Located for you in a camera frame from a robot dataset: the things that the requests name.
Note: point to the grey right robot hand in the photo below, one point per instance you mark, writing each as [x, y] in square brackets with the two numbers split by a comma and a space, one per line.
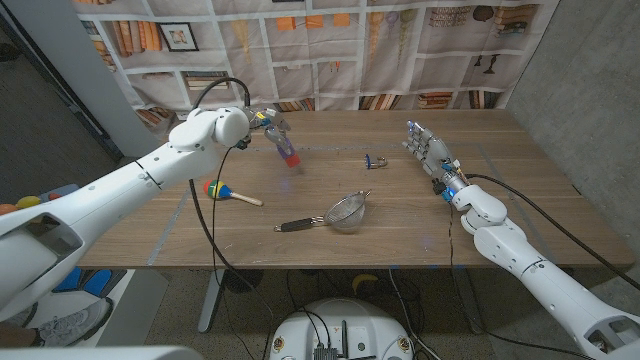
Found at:
[435, 150]

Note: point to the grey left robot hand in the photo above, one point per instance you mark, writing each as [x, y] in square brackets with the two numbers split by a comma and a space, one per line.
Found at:
[272, 120]

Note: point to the red magnetic block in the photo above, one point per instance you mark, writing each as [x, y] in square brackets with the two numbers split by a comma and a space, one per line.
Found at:
[293, 160]

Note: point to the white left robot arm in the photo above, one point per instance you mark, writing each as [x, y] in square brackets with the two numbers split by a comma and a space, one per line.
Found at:
[125, 190]

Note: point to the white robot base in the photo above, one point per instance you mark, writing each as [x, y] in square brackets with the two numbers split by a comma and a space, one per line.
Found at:
[350, 325]

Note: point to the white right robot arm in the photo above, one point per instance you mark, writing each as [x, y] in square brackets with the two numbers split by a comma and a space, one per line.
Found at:
[545, 280]

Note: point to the colourful striped maraca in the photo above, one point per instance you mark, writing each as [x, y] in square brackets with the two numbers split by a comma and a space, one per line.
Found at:
[216, 189]

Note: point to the small red toy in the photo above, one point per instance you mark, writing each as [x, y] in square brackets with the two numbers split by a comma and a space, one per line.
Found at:
[54, 196]

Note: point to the yellow toy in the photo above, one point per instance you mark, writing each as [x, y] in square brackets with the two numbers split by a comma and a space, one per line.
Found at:
[28, 202]

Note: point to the orange toy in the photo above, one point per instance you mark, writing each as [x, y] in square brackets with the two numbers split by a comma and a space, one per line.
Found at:
[6, 209]

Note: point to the printed bookshelf backdrop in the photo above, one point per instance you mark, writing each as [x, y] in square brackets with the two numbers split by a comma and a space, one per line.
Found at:
[320, 75]

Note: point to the silver padlock with blue band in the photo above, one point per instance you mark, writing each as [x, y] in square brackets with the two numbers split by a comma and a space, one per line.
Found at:
[368, 161]

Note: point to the yellow curved object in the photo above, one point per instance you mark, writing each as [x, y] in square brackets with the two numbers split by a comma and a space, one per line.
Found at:
[364, 281]

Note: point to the grey table leg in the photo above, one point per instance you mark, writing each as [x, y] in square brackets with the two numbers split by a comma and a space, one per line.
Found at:
[470, 305]

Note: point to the black floor fan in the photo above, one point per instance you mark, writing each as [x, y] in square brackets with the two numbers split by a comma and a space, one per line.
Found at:
[243, 281]

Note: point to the white table leg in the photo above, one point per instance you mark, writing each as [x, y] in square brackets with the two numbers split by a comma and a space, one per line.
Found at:
[210, 305]

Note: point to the blue padded ottoman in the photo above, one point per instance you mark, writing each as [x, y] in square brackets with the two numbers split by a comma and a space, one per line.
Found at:
[70, 189]

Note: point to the white step platform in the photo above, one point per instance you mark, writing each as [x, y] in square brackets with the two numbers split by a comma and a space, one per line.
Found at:
[135, 310]

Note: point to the blue foot pedal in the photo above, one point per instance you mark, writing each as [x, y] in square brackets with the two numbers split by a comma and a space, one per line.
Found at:
[71, 281]
[97, 282]

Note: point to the grey sneaker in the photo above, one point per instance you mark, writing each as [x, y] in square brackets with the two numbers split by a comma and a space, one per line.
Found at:
[25, 317]
[75, 322]

